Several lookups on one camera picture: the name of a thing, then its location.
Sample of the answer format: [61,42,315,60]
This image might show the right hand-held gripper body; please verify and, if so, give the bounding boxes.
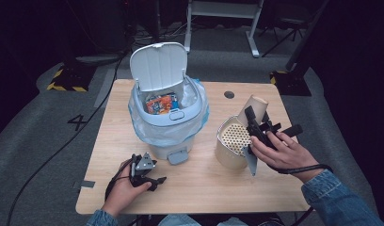
[242,122,304,177]

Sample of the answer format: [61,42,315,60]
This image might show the black tripod stand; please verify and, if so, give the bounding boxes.
[259,17,307,58]

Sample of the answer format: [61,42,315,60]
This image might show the beige container with perforated strainer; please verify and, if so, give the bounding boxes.
[215,115,259,171]

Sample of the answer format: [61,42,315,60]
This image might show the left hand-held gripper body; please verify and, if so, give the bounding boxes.
[129,153,157,189]

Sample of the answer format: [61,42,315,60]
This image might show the left hand-held gripper black cable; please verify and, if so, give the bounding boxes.
[104,158,135,202]

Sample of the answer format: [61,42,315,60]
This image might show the person's blue jeans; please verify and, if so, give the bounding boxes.
[157,214,285,226]

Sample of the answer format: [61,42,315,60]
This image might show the black pole stand with striped base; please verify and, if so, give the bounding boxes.
[269,0,330,97]

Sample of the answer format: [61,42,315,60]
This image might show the right hand-held gripper black cable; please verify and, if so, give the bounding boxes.
[268,162,334,175]

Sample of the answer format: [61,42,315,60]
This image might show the hand-held gripper black cable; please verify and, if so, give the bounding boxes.
[104,158,135,202]
[268,162,334,175]

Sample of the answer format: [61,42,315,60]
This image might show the blue snack packet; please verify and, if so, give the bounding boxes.
[145,92,181,116]

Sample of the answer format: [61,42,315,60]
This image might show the person's left hand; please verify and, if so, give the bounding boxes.
[102,158,152,218]

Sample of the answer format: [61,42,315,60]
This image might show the long black floor cable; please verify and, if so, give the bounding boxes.
[6,53,125,226]

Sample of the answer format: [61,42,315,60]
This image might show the grey tape piece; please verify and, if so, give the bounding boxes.
[72,180,96,189]

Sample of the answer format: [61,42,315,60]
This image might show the bundle of floor cables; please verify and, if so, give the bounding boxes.
[133,20,188,48]

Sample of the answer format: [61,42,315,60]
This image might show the black yellow striped stand base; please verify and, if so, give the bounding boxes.
[46,64,97,92]

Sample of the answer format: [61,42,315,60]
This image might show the person's right hand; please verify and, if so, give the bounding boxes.
[249,130,323,184]

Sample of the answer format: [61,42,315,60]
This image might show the grey tape floor strip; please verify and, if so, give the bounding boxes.
[94,68,118,109]

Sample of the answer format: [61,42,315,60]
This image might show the white metal desk frame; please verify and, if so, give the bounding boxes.
[183,0,265,58]

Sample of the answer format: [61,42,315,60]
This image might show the translucent blue bin liner bag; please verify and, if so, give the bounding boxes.
[128,78,211,149]

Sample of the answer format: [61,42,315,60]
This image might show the black tape floor mark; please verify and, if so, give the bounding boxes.
[67,114,88,132]

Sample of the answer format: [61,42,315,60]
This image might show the white and blue pedal bin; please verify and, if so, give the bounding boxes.
[128,41,211,167]

